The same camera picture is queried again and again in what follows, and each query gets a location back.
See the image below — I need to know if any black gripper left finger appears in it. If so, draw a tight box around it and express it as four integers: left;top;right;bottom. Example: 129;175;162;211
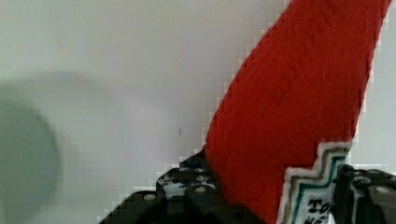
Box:
99;151;265;224

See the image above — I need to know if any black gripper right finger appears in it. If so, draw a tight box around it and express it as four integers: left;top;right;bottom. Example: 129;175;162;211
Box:
332;164;396;224

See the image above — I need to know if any red plush ketchup bottle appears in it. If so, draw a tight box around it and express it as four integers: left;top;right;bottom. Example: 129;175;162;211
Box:
205;0;393;224

